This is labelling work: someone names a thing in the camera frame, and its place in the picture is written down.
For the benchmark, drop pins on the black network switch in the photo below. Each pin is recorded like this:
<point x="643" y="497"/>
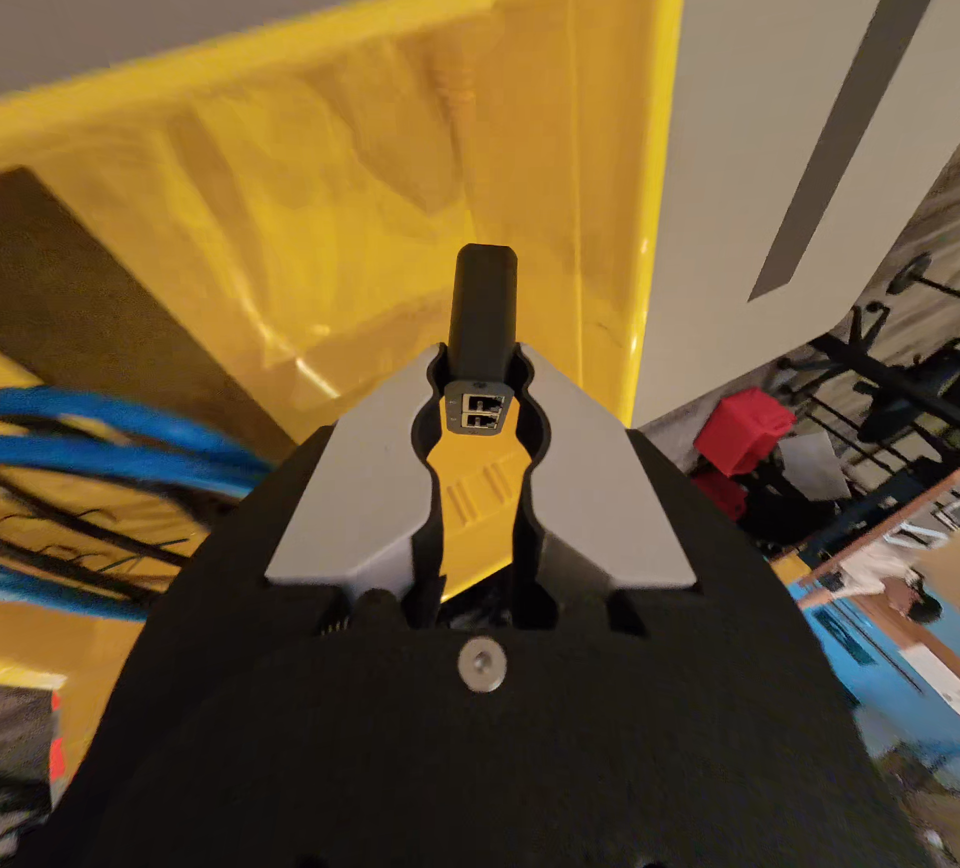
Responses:
<point x="484" y="312"/>

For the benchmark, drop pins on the black floor lamp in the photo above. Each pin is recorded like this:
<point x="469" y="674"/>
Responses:
<point x="905" y="274"/>

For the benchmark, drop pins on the black office chair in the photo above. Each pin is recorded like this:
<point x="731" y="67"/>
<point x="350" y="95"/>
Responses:
<point x="901" y="388"/>

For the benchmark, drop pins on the red plastic bin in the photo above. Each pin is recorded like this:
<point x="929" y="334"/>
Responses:
<point x="742" y="429"/>
<point x="720" y="497"/>
<point x="57" y="754"/>

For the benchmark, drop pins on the wooden desk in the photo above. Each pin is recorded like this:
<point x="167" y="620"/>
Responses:
<point x="893" y="519"/>

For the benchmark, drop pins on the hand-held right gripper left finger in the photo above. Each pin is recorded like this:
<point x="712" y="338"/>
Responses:
<point x="359" y="500"/>

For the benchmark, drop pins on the white sheet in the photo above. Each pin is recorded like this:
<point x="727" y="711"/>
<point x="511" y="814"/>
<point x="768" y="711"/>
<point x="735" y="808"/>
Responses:
<point x="813" y="467"/>

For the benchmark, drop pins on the yellow plastic bin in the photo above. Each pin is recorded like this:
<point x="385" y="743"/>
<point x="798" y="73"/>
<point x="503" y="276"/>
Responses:
<point x="337" y="170"/>

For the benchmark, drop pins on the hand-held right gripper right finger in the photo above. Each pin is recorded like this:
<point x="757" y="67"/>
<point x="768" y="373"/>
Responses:
<point x="608" y="508"/>

